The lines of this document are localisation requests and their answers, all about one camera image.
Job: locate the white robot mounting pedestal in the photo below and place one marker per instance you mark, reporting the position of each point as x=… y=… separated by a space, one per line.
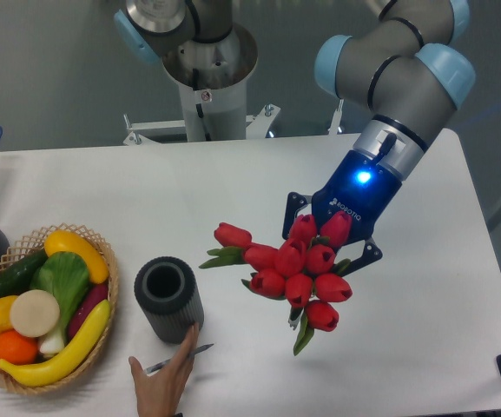
x=212 y=83

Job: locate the purple sweet potato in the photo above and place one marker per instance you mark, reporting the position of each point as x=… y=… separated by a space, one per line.
x=97 y=294

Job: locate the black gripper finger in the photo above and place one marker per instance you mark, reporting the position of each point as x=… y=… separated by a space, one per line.
x=370 y=254
x=295 y=203

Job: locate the yellow squash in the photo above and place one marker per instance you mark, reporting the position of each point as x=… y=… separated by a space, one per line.
x=67 y=241

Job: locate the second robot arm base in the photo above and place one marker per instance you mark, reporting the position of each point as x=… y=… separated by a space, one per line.
x=151 y=29

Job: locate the bare human hand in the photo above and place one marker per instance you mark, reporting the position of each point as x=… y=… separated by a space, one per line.
x=158 y=395

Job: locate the blue Robotiq gripper body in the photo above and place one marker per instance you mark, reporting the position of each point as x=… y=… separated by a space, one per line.
x=359 y=189

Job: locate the woven wicker basket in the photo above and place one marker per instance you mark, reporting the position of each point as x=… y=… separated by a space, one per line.
x=33 y=242

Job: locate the beige round radish slice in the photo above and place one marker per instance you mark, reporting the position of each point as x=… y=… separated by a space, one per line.
x=34 y=313

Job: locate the grey pen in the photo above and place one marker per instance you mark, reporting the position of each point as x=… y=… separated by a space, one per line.
x=156 y=367

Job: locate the green leafy bok choy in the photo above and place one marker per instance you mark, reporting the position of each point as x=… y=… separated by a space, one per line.
x=65 y=276

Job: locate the red tulip bouquet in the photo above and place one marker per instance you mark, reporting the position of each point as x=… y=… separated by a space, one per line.
x=303 y=271

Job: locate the dark grey ribbed vase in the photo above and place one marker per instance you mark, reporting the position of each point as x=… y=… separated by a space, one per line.
x=166 y=290

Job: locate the orange fruit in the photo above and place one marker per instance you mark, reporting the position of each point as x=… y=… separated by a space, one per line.
x=17 y=349

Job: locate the green cucumber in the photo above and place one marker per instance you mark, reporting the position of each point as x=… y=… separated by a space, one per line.
x=16 y=278

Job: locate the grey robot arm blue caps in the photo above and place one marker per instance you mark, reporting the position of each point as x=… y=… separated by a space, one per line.
x=409 y=76

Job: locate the yellow banana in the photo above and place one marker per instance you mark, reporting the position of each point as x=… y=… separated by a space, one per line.
x=69 y=359

